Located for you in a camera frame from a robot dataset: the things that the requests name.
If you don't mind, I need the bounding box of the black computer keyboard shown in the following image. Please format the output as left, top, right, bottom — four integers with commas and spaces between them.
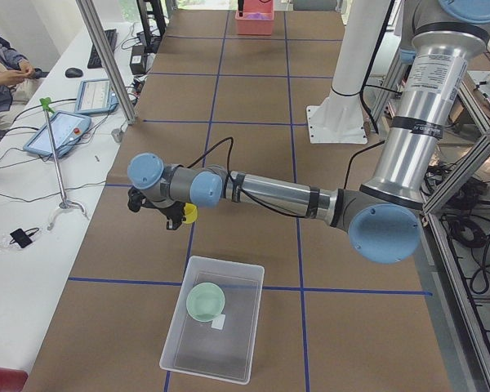
87, 28, 118, 69

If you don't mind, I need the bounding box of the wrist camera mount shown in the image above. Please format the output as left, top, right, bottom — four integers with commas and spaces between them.
127, 186, 146, 212

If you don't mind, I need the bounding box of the teach pendant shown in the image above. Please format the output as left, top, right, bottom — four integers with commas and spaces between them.
74, 78, 118, 115
23, 111, 91, 158

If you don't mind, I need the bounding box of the right teach pendant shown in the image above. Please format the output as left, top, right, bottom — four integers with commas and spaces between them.
74, 78, 118, 115

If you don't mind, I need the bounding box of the seated person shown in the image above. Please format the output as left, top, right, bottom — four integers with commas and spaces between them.
0, 36, 41, 139

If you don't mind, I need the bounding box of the yellow plastic cup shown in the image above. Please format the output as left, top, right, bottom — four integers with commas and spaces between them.
183, 203, 198, 225

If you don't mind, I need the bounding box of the aluminium frame post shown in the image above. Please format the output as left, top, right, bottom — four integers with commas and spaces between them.
76, 0, 136, 125

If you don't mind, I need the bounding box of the left teach pendant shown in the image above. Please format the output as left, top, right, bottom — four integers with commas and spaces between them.
23, 111, 91, 158

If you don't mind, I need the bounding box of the small black device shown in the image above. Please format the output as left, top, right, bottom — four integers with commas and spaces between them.
9, 227, 40, 248

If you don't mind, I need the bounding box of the purple microfiber cloth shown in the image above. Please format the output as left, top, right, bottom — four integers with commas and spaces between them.
243, 12, 273, 20

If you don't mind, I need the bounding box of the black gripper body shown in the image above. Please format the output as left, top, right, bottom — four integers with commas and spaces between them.
161, 202, 185, 224

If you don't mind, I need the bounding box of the black computer mouse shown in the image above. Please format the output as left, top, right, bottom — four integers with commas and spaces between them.
65, 67, 83, 78

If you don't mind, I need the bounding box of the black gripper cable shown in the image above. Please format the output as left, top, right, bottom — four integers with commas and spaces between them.
185, 136, 332, 218

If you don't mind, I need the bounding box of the green handled reacher grabber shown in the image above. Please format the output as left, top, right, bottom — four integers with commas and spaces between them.
40, 97, 89, 231

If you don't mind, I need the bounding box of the clear plastic bin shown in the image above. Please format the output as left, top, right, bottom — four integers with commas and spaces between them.
159, 256, 265, 385

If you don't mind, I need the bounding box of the pale green bowl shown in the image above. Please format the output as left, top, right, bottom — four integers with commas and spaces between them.
186, 282, 225, 323

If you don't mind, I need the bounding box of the pink plastic bin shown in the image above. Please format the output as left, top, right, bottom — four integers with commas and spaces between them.
234, 0, 274, 36

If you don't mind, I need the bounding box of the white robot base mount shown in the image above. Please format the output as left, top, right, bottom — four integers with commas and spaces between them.
306, 0, 394, 145

